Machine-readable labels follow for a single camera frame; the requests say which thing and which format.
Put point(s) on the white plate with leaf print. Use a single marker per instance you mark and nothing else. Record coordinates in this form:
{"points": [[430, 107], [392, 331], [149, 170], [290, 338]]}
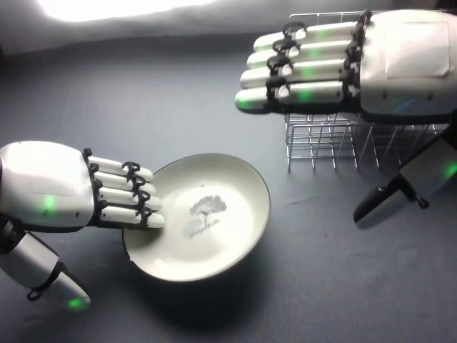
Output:
{"points": [[221, 228]]}

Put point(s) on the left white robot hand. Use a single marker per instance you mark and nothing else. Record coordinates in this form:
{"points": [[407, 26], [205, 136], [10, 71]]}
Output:
{"points": [[46, 186]]}

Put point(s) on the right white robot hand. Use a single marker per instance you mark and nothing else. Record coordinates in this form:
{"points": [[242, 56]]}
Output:
{"points": [[403, 64]]}

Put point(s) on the white cloth backdrop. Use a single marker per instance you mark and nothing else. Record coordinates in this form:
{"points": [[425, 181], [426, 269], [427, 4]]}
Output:
{"points": [[143, 18]]}

